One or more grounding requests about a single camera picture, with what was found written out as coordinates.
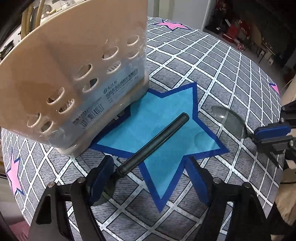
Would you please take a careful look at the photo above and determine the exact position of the black handled spoon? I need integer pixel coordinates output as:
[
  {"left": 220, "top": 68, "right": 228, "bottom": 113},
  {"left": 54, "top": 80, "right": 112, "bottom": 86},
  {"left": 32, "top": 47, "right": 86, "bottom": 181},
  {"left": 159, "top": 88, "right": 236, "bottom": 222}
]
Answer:
[
  {"left": 86, "top": 113, "right": 190, "bottom": 206},
  {"left": 212, "top": 105, "right": 253, "bottom": 139}
]

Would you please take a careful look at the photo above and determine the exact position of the beige plastic utensil holder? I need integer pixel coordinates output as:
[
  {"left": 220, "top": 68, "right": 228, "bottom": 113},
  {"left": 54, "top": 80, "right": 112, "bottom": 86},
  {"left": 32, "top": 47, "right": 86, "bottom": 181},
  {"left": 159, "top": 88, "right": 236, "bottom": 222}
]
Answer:
[{"left": 1, "top": 1, "right": 149, "bottom": 157}]

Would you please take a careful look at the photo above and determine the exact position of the grey checkered tablecloth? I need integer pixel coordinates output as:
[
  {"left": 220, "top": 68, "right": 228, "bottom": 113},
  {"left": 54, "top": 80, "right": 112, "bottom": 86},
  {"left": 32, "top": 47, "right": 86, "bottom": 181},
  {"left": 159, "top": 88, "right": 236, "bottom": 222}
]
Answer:
[{"left": 1, "top": 16, "right": 285, "bottom": 241}]

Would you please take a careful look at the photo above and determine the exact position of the wooden chopstick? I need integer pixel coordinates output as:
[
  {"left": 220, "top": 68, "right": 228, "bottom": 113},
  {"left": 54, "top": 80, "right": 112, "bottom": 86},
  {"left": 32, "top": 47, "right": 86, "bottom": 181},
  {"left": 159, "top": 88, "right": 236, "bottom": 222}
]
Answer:
[
  {"left": 34, "top": 0, "right": 45, "bottom": 29},
  {"left": 21, "top": 4, "right": 33, "bottom": 39}
]

